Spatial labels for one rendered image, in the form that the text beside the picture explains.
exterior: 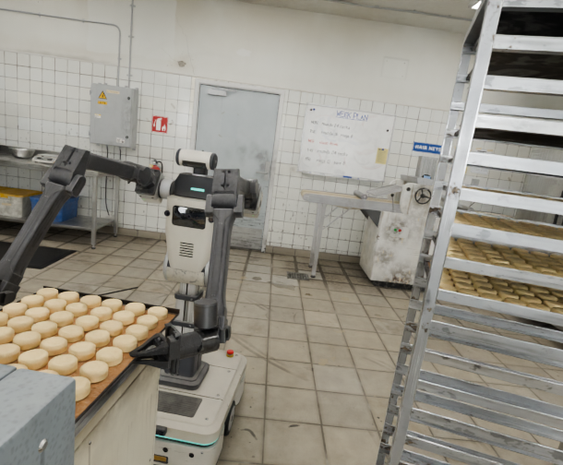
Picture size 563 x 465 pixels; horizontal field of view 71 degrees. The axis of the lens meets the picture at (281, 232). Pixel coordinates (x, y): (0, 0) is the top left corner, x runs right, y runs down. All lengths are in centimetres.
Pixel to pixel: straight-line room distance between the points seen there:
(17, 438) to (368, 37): 525
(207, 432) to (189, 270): 65
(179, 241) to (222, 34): 388
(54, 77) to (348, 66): 358
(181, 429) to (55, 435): 145
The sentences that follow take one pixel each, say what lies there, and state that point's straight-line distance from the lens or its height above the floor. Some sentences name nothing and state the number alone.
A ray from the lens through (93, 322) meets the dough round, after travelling 104.
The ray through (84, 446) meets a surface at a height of 80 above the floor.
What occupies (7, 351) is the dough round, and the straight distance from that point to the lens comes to 96.
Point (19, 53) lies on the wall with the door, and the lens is 606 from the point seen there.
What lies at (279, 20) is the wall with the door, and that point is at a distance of 531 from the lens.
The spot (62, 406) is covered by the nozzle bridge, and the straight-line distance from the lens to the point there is 36.
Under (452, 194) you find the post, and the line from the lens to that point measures 106.
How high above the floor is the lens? 137
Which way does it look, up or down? 12 degrees down
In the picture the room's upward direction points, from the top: 7 degrees clockwise
